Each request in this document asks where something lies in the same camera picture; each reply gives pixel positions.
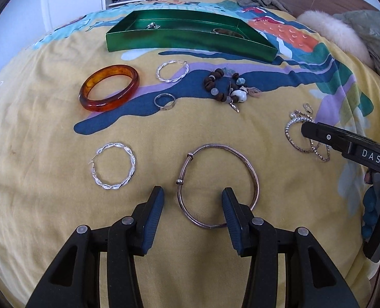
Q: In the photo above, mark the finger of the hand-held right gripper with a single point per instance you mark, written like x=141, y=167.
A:
x=324, y=134

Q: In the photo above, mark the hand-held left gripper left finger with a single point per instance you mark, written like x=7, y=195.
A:
x=153, y=218

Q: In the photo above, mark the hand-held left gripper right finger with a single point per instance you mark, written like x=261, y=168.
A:
x=233, y=218

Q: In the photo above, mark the thin copper bangle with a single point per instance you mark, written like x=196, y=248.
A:
x=179, y=182

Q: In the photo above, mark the large silver twisted hoop earring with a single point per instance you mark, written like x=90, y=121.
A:
x=132, y=163

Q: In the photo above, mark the amber resin bangle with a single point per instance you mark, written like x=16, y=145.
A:
x=106, y=106

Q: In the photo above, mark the small silver twisted hoop earring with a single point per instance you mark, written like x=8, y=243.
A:
x=158, y=72

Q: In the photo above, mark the green metallic box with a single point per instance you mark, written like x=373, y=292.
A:
x=177, y=41

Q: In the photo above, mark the person's right hand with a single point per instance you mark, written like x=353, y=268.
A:
x=369, y=211

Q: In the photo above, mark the white furry cushion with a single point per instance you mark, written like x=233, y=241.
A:
x=334, y=32

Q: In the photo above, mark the grey-green jacket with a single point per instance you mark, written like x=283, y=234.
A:
x=369, y=29

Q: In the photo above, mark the colourful printed blanket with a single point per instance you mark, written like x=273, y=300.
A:
x=48, y=166

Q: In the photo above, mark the silver bangle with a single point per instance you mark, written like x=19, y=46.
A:
x=220, y=31

